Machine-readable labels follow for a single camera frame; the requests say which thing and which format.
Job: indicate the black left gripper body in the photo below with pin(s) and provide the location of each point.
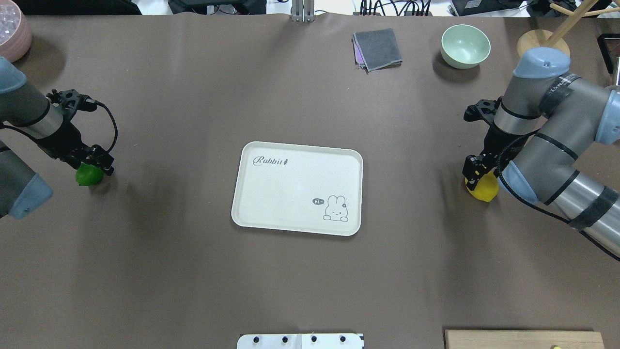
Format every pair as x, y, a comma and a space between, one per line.
64, 142

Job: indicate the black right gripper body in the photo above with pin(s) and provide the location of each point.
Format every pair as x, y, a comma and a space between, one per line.
495, 140

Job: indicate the green lime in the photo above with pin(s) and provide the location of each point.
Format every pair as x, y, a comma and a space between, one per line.
88, 175

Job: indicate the yellow lemon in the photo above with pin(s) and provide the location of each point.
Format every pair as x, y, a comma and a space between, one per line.
486, 189

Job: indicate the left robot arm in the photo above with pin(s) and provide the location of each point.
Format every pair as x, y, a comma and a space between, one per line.
47, 121

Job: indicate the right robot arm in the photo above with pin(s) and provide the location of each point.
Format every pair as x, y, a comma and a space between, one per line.
545, 120

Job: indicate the white rabbit tray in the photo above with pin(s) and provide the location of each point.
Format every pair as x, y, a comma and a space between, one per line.
299, 188

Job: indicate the pale green bowl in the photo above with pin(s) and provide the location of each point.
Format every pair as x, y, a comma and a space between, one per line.
464, 46

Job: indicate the wooden mug tree stand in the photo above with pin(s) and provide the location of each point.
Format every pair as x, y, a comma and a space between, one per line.
544, 38

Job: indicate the pink ribbed bowl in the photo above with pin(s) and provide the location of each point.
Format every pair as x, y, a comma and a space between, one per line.
15, 33

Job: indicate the folded grey cloth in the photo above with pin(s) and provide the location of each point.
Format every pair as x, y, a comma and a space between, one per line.
374, 50

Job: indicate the wooden cutting board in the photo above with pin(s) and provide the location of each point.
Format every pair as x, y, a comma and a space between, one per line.
486, 339

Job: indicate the aluminium frame post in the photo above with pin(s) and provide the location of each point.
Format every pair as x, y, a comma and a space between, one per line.
303, 11

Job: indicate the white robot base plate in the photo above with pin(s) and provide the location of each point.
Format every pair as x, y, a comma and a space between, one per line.
301, 341

